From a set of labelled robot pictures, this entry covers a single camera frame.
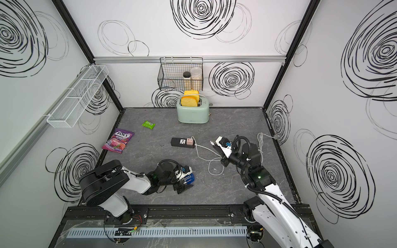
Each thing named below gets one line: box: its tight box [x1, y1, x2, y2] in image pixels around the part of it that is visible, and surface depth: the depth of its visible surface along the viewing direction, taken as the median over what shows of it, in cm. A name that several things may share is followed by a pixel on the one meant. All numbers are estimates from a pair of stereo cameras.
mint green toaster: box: [176, 97, 211, 124], surface depth 106 cm
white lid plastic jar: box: [190, 66, 203, 91], surface depth 86 cm
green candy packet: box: [141, 120, 156, 130], surface depth 111 cm
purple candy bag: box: [101, 128, 135, 154], surface depth 101 cm
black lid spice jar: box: [182, 71, 192, 91], surface depth 87 cm
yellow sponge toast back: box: [183, 90, 200, 99], surface depth 104 cm
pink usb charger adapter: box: [186, 137, 194, 146], surface depth 96 cm
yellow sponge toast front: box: [180, 96, 198, 107], surface depth 99 cm
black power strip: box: [170, 137, 196, 149], surface depth 100 cm
